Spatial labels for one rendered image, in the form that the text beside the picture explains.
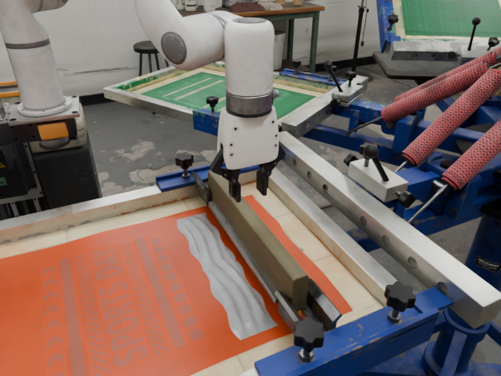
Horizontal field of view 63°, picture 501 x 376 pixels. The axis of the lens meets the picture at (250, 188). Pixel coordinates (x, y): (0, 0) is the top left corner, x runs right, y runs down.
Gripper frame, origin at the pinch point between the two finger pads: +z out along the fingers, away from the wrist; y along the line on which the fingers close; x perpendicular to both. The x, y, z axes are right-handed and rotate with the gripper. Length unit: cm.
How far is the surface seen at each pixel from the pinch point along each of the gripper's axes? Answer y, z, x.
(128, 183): -1, 113, -204
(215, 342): 13.7, 16.2, 17.0
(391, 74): -115, 17, -87
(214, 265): 7.8, 15.5, 1.0
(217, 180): 1.1, 5.9, -13.7
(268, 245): 1.1, 5.8, 10.1
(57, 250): 35.1, 16.5, -18.0
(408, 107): -61, 3, -24
